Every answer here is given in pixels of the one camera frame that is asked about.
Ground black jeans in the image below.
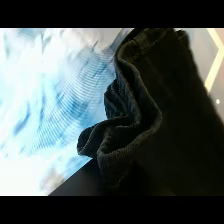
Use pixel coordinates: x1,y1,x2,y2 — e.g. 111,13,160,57
76,28,224,197

